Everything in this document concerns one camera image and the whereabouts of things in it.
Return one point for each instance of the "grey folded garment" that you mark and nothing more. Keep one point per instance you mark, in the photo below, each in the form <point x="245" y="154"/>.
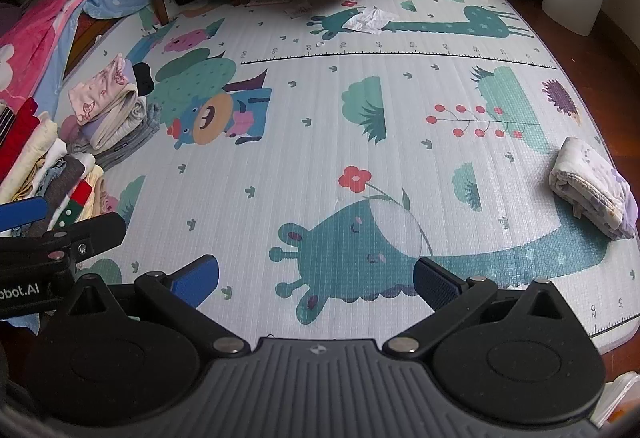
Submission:
<point x="127" y="145"/>

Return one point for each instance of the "pink floral folded garment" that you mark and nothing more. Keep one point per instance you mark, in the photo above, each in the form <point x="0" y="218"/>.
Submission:
<point x="102" y="87"/>

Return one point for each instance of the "light blue printed blanket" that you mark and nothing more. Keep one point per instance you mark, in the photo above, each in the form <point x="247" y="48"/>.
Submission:
<point x="115" y="0"/>

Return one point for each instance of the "folded white floral blanket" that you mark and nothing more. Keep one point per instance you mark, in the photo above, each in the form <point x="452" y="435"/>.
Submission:
<point x="595" y="178"/>

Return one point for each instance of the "black sock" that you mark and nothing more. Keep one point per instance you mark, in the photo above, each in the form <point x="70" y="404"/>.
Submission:
<point x="145" y="77"/>

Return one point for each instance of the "pile of folded clothes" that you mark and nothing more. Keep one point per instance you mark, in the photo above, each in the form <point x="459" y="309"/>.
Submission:
<point x="35" y="152"/>

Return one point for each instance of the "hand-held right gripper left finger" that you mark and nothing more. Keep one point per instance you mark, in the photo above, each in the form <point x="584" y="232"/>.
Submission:
<point x="195" y="279"/>

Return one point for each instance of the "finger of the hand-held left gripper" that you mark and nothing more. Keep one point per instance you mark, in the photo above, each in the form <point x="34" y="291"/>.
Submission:
<point x="100" y="230"/>
<point x="22" y="213"/>

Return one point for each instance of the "pink printed blanket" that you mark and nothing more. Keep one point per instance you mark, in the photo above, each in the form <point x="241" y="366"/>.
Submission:
<point x="45" y="17"/>

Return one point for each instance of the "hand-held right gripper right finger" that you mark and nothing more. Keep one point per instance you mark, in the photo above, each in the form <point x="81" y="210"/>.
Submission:
<point x="437" y="285"/>

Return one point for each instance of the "crumpled white paper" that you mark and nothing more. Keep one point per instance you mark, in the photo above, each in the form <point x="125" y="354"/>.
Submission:
<point x="367" y="20"/>

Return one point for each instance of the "printed animal play mat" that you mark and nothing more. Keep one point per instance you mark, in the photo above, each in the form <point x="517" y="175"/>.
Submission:
<point x="320" y="142"/>

